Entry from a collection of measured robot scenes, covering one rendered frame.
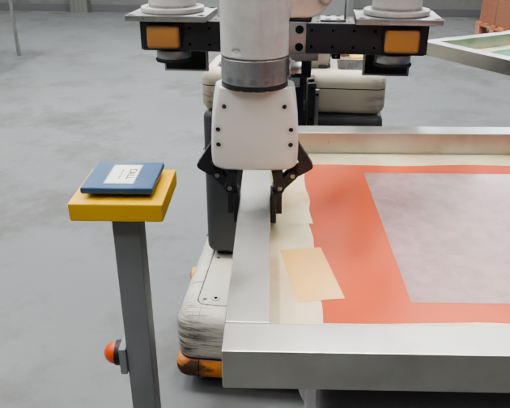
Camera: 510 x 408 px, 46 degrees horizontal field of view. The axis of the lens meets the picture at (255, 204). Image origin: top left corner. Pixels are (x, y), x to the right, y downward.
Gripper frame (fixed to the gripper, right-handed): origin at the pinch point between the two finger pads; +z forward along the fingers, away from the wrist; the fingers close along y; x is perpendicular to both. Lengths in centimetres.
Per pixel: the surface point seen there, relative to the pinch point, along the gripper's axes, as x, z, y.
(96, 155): -278, 98, 105
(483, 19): -737, 81, -276
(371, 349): 28.7, -0.9, -9.9
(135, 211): -5.5, 3.9, 16.3
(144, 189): -7.0, 1.3, 15.2
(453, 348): 28.5, -0.9, -16.4
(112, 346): -11.2, 31.4, 23.6
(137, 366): -9.9, 34.3, 19.6
